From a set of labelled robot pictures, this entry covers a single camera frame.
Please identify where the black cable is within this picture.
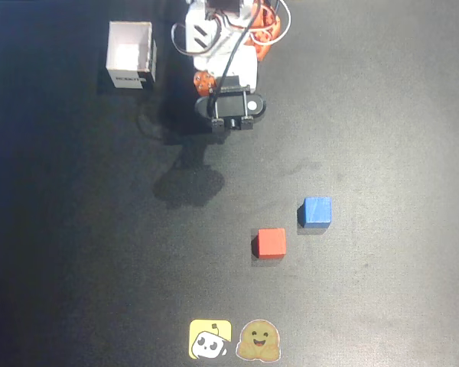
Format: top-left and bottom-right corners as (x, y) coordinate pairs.
(171, 0), (276, 123)

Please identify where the blue cube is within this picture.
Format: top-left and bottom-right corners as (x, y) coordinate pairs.
(297, 196), (333, 229)

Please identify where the white cable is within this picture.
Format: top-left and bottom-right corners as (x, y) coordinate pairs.
(265, 0), (292, 46)

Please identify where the red cube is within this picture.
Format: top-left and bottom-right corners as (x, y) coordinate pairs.
(251, 228), (288, 261)

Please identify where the black table mat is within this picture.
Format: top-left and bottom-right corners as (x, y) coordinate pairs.
(0, 0), (459, 367)

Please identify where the smiling face sticker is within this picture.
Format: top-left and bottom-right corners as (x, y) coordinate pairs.
(235, 319), (282, 362)

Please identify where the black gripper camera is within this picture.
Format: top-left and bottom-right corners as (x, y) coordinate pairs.
(194, 75), (268, 133)

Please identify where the white cardboard box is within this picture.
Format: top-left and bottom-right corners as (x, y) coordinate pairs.
(106, 21), (158, 89)

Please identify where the yellow robot sticker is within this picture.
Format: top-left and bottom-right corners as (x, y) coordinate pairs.
(188, 319), (233, 360)

